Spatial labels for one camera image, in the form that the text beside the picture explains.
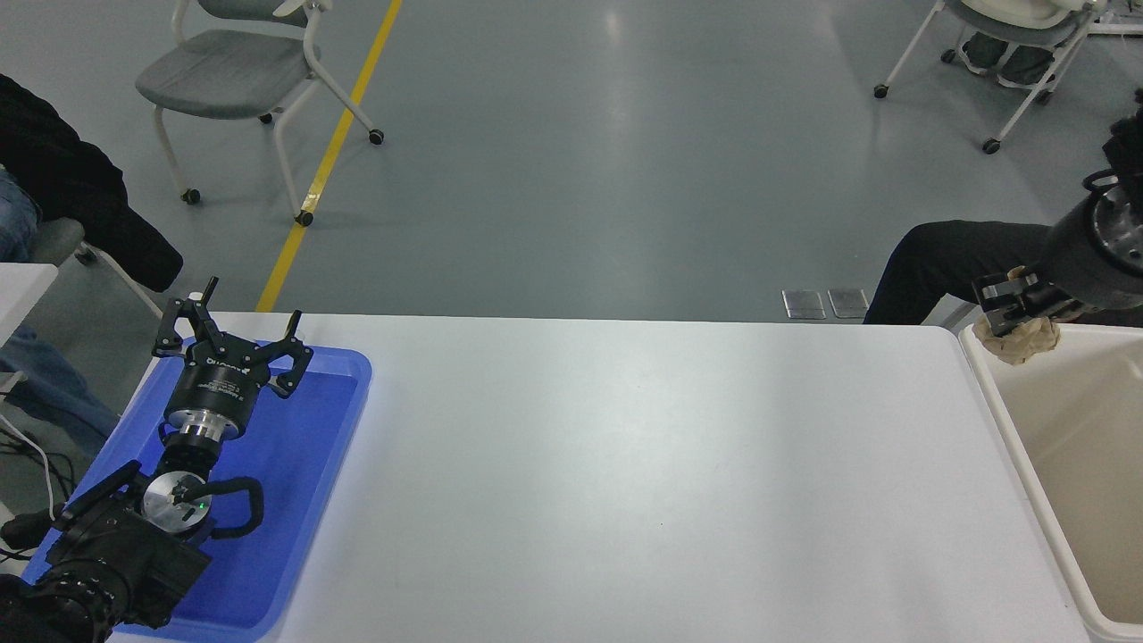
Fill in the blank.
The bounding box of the small white table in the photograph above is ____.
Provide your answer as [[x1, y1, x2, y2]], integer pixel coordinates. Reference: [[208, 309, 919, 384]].
[[0, 263, 59, 394]]

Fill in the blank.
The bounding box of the black cable bundle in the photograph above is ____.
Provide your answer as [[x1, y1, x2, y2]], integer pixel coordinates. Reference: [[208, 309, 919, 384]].
[[0, 436, 79, 505]]

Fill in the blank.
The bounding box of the grey office chair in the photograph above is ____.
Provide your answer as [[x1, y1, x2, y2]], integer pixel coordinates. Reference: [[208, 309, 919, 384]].
[[27, 219, 171, 322]]

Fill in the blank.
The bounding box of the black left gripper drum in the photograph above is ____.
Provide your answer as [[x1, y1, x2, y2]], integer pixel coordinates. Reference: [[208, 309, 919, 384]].
[[164, 339, 274, 428]]

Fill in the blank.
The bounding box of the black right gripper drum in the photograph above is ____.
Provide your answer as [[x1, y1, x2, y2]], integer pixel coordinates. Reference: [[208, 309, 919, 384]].
[[1031, 198, 1143, 313]]

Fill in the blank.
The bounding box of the large pale bin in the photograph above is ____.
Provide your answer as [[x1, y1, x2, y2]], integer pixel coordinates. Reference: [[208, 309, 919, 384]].
[[957, 321, 1143, 643]]

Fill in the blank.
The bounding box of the white cable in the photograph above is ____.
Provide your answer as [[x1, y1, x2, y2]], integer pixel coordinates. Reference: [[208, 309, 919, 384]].
[[0, 415, 56, 523]]

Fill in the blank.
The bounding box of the tan paper ball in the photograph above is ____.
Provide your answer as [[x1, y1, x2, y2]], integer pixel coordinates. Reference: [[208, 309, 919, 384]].
[[973, 266, 1062, 366]]

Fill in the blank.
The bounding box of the grey chair with white frame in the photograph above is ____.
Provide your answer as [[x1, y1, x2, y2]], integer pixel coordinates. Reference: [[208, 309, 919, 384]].
[[134, 0, 385, 227], [873, 0, 1114, 155]]

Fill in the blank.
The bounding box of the person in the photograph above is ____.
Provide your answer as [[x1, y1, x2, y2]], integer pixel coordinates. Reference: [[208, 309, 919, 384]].
[[0, 73, 184, 458], [960, 31, 1056, 91], [864, 220, 1143, 327]]

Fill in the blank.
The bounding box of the blue plastic tray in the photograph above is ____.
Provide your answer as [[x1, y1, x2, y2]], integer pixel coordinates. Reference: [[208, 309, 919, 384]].
[[20, 338, 372, 642]]

